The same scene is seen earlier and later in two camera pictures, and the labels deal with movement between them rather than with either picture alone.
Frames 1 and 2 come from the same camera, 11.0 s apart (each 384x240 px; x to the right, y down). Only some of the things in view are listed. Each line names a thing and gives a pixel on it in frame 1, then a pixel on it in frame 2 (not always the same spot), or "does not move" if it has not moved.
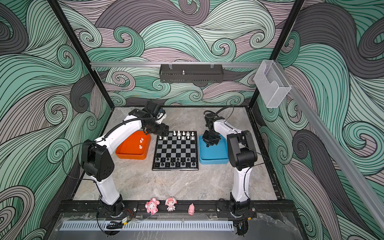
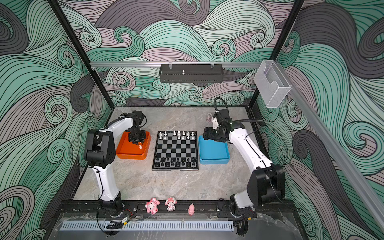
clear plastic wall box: (271, 84) does not move
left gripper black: (163, 131) -> (136, 141)
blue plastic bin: (213, 154) does not move
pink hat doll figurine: (170, 201) does not move
